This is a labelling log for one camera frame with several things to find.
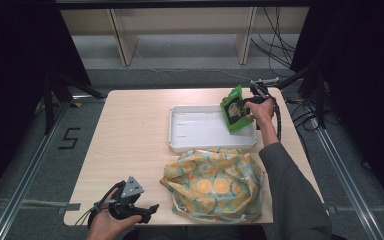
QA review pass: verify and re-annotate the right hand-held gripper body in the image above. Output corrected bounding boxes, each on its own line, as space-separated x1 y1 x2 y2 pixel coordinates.
249 77 280 131

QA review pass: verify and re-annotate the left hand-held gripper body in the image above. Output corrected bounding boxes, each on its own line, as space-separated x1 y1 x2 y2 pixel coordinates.
108 175 148 222

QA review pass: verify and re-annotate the green snack packet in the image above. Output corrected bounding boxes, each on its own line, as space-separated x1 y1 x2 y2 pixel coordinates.
219 84 255 135

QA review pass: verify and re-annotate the white plastic tray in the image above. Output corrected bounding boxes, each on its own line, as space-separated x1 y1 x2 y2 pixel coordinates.
167 104 259 153

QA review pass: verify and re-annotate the orange-print fabric bag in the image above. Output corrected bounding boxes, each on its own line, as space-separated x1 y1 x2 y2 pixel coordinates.
159 147 265 224

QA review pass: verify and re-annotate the person's right hand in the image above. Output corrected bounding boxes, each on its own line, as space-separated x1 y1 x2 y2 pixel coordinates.
244 98 276 130

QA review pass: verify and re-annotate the person's left hand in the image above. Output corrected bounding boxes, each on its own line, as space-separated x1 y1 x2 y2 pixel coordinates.
86 187 143 240

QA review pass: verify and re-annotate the black metal stand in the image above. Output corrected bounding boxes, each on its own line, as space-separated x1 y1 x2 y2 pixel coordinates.
42 70 108 135
275 61 328 130

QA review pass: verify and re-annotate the black curtain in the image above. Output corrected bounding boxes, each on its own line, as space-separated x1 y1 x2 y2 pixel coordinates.
289 0 384 188
0 0 93 213

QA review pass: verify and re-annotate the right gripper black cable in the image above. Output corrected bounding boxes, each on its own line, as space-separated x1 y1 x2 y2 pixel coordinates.
267 93 283 142

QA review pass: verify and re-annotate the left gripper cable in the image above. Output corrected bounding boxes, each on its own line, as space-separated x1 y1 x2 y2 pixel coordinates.
74 180 128 228

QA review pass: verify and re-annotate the bundle of black cables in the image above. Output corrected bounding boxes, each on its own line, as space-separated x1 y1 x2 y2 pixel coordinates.
250 6 298 78

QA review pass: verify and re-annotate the light wooden desk frame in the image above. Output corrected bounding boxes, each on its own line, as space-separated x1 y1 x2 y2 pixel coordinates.
59 5 311 67

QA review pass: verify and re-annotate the aluminium floor rail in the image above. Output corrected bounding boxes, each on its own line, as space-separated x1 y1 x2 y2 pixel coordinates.
0 95 108 240
308 118 384 240

